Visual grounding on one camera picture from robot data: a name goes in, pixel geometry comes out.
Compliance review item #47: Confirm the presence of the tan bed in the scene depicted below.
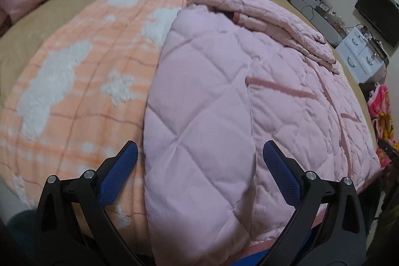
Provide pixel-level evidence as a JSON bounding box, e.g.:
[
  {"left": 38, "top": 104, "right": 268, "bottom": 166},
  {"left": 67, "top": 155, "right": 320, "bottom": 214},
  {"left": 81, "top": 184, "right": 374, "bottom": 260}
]
[{"left": 0, "top": 0, "right": 378, "bottom": 223}]

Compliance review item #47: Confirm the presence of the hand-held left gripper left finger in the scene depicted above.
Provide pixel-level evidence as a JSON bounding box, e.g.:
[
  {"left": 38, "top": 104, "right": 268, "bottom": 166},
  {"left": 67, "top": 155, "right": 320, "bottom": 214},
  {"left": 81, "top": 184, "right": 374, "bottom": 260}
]
[{"left": 36, "top": 141, "right": 147, "bottom": 266}]

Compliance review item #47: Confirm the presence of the white drawer cabinet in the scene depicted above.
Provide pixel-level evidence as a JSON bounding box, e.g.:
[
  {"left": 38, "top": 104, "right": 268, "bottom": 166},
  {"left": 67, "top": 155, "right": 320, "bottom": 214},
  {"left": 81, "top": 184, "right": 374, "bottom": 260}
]
[{"left": 335, "top": 27, "right": 389, "bottom": 85}]

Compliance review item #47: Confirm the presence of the pink printed blanket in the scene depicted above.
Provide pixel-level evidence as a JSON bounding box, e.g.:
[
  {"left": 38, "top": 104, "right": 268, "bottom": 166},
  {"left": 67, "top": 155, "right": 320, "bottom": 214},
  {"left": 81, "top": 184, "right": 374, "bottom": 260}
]
[{"left": 367, "top": 83, "right": 399, "bottom": 169}]

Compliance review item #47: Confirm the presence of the black device with cables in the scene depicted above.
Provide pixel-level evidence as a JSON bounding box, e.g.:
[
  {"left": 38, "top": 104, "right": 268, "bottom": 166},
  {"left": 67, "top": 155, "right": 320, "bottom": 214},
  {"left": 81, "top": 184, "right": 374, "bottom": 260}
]
[{"left": 358, "top": 25, "right": 390, "bottom": 57}]

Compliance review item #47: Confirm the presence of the blue cloth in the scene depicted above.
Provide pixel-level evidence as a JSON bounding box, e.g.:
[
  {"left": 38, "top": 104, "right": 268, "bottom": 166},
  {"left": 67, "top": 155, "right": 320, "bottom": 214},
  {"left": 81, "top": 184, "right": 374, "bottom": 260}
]
[{"left": 249, "top": 218, "right": 321, "bottom": 265}]

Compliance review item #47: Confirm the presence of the black television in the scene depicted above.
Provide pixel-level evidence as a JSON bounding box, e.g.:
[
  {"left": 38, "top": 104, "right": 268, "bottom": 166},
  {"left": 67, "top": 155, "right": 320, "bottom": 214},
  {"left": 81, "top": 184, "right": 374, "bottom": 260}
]
[{"left": 354, "top": 0, "right": 399, "bottom": 49}]

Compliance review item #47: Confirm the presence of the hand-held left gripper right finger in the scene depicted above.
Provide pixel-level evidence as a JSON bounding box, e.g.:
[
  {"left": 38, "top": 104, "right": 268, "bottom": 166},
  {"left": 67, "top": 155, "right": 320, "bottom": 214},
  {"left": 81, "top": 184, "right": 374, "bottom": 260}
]
[{"left": 263, "top": 140, "right": 367, "bottom": 266}]

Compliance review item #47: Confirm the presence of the pink quilted jacket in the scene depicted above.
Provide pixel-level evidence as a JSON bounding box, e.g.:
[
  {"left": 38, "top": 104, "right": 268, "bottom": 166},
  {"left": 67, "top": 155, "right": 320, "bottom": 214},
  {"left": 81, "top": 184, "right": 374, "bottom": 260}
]
[{"left": 142, "top": 0, "right": 382, "bottom": 266}]

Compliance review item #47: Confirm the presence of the orange white checkered blanket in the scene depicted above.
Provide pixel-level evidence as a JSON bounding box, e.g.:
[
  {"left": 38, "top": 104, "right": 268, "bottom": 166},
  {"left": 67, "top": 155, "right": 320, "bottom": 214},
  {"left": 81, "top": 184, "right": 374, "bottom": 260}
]
[{"left": 0, "top": 0, "right": 200, "bottom": 231}]

